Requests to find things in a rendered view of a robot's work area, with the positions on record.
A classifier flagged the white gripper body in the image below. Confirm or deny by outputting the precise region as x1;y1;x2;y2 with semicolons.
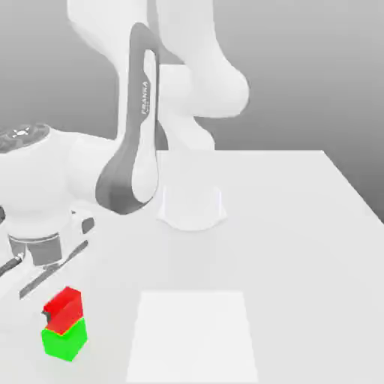
0;237;99;311

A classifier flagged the small red cube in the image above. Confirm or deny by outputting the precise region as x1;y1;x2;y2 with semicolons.
43;286;83;337

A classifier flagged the small green cube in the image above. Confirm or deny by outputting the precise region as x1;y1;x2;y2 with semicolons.
40;317;89;363

